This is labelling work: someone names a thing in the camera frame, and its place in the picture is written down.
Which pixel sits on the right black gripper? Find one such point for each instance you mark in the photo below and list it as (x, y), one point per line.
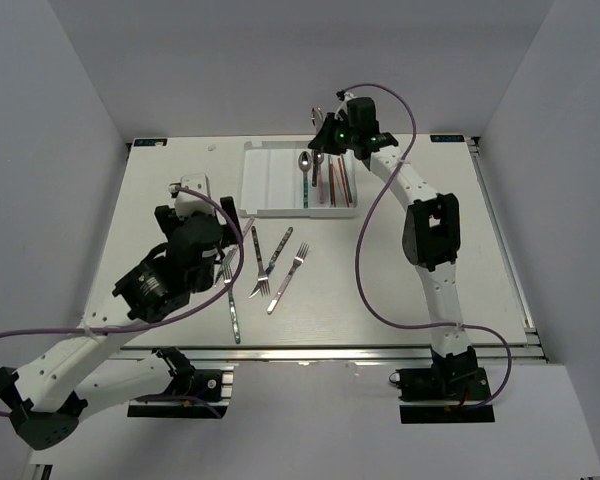
(323, 139)

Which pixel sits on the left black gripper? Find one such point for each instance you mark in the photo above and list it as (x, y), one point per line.
(168, 219)

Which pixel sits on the pink handled spoon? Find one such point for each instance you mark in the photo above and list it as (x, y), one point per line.
(321, 185)

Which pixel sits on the dark handled spoon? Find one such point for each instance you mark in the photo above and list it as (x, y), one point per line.
(317, 119)

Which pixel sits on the green handled spoon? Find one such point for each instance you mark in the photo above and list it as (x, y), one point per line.
(304, 164)

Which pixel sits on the dark handled fork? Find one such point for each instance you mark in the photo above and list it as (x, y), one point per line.
(263, 278)

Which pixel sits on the pink handled fork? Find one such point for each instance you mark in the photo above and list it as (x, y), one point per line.
(296, 264)

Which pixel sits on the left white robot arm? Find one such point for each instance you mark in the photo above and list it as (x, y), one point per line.
(50, 396)

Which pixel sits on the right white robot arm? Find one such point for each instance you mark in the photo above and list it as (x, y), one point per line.
(431, 232)

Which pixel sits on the white divided utensil tray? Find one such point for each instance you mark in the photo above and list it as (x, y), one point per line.
(271, 183)

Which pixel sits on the left blue corner sticker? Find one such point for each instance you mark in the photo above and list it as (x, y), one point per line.
(150, 142)

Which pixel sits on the blue corner sticker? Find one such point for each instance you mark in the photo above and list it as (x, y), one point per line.
(447, 138)
(150, 142)

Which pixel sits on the right blue corner sticker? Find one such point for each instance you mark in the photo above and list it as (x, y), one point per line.
(447, 138)

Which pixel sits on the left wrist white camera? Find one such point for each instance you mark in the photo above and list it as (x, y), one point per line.
(194, 195)

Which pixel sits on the green handled fork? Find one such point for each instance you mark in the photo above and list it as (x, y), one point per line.
(227, 276)

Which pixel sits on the dark handled knife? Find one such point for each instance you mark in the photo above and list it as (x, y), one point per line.
(273, 259)

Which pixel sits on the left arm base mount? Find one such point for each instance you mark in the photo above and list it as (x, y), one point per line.
(192, 392)

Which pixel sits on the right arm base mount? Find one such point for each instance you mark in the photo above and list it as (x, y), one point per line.
(425, 400)

